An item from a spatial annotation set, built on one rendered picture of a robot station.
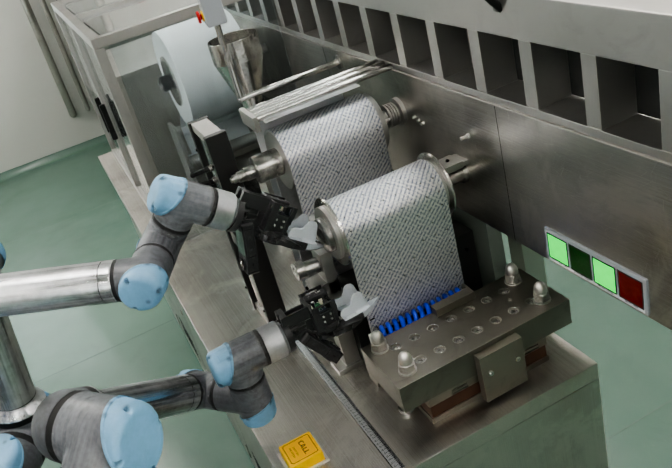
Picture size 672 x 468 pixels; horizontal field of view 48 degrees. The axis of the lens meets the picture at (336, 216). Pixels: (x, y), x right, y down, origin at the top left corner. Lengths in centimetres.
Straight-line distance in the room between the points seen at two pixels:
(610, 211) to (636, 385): 168
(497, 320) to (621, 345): 156
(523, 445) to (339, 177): 69
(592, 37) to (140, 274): 80
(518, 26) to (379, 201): 44
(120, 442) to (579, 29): 91
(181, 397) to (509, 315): 67
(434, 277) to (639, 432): 131
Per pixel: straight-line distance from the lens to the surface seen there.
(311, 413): 165
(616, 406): 285
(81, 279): 136
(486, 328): 154
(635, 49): 113
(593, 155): 127
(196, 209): 138
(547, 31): 126
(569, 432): 169
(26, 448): 173
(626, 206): 126
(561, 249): 144
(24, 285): 140
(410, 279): 159
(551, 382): 160
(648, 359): 303
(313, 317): 148
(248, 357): 147
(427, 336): 155
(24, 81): 691
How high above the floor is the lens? 197
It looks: 27 degrees down
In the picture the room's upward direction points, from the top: 16 degrees counter-clockwise
